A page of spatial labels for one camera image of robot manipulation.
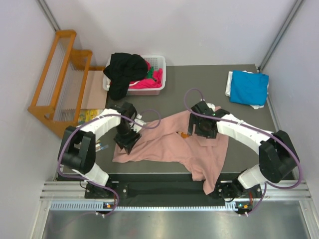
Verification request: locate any magenta t shirt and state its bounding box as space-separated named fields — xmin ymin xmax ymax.
xmin=129 ymin=61 xmax=163 ymax=89

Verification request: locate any white plastic laundry basket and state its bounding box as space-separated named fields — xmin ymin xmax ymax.
xmin=102 ymin=53 xmax=166 ymax=100

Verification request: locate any orange wooden rack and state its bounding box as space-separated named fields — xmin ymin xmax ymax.
xmin=28 ymin=30 xmax=107 ymax=138

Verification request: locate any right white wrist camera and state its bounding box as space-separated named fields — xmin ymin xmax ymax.
xmin=206 ymin=103 xmax=216 ymax=111

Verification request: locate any green t shirt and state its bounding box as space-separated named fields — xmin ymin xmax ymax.
xmin=146 ymin=67 xmax=154 ymax=80

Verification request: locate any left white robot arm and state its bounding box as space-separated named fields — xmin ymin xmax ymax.
xmin=57 ymin=102 xmax=147 ymax=199

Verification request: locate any bundle of marker pens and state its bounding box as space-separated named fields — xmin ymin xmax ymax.
xmin=95 ymin=140 xmax=109 ymax=152

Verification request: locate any blue folded t shirt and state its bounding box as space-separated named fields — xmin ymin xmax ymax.
xmin=229 ymin=70 xmax=270 ymax=106

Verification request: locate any black t shirt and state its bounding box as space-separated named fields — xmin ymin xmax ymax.
xmin=103 ymin=53 xmax=148 ymax=101

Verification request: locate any white folded t shirt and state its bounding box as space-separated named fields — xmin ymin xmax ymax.
xmin=225 ymin=70 xmax=270 ymax=110

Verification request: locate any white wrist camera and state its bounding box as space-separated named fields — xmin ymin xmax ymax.
xmin=130 ymin=114 xmax=147 ymax=133
xmin=206 ymin=103 xmax=216 ymax=111

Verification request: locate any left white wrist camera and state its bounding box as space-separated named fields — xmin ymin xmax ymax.
xmin=130 ymin=114 xmax=147 ymax=133

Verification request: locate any grey slotted cable duct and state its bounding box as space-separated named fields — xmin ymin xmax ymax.
xmin=49 ymin=201 xmax=240 ymax=212

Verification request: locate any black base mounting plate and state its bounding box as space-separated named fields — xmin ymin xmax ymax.
xmin=84 ymin=173 xmax=262 ymax=207

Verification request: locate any pink t shirt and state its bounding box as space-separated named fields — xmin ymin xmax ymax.
xmin=113 ymin=111 xmax=229 ymax=195

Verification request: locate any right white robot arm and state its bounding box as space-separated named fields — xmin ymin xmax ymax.
xmin=188 ymin=100 xmax=300 ymax=198

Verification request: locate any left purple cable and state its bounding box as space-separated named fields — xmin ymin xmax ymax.
xmin=56 ymin=109 xmax=161 ymax=217

